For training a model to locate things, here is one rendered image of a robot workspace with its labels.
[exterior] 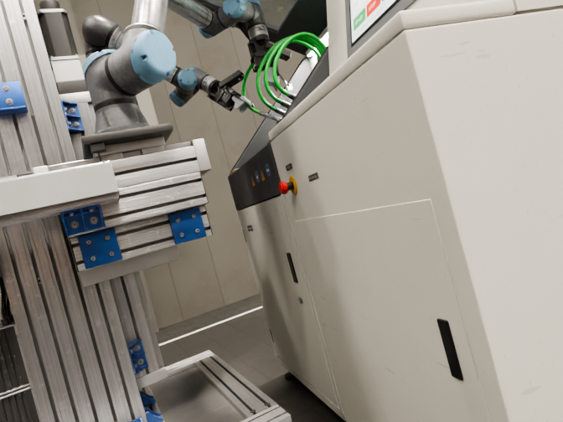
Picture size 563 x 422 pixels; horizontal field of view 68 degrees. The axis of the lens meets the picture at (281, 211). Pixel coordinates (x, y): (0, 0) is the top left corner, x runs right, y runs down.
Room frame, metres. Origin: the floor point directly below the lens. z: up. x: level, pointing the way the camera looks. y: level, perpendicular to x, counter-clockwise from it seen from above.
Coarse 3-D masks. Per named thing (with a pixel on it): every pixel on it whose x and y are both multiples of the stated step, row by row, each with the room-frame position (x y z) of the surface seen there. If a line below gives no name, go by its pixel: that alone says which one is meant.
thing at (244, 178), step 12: (264, 156) 1.35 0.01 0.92; (240, 168) 1.67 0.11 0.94; (252, 168) 1.52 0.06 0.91; (264, 168) 1.39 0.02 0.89; (240, 180) 1.72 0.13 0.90; (240, 192) 1.77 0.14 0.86; (252, 192) 1.60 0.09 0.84; (264, 192) 1.45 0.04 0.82; (276, 192) 1.33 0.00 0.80; (240, 204) 1.83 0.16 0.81; (252, 204) 1.65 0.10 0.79
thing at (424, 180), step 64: (448, 0) 0.82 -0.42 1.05; (384, 64) 0.67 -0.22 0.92; (448, 64) 0.63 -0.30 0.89; (512, 64) 0.66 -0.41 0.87; (320, 128) 0.93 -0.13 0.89; (384, 128) 0.71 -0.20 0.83; (448, 128) 0.62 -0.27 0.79; (512, 128) 0.65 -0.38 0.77; (320, 192) 1.02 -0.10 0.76; (384, 192) 0.76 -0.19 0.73; (448, 192) 0.61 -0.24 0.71; (512, 192) 0.64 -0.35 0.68; (320, 256) 1.12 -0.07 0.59; (384, 256) 0.81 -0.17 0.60; (448, 256) 0.64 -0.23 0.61; (512, 256) 0.63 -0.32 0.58; (320, 320) 1.25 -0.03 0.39; (384, 320) 0.88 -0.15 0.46; (448, 320) 0.68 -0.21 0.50; (512, 320) 0.62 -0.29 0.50; (384, 384) 0.95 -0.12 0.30; (448, 384) 0.72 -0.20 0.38; (512, 384) 0.61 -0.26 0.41
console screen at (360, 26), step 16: (352, 0) 1.19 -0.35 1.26; (368, 0) 1.10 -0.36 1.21; (384, 0) 1.03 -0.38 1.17; (400, 0) 0.96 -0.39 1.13; (352, 16) 1.19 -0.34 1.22; (368, 16) 1.10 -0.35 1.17; (384, 16) 1.03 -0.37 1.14; (352, 32) 1.19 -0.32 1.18; (368, 32) 1.10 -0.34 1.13; (352, 48) 1.19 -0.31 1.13
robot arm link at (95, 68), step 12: (96, 60) 1.10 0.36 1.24; (84, 72) 1.13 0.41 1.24; (96, 72) 1.09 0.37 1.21; (108, 72) 1.07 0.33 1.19; (96, 84) 1.10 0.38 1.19; (108, 84) 1.09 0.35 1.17; (96, 96) 1.10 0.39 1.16; (108, 96) 1.10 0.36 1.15; (120, 96) 1.11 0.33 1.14; (132, 96) 1.14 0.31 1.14
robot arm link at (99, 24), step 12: (84, 24) 1.63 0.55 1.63; (96, 24) 1.60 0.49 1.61; (108, 24) 1.60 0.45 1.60; (84, 36) 1.65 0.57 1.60; (96, 36) 1.62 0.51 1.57; (108, 36) 1.61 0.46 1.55; (120, 36) 1.62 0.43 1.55; (180, 72) 1.67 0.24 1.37; (192, 72) 1.68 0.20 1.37; (180, 84) 1.68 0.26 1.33; (192, 84) 1.68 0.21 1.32
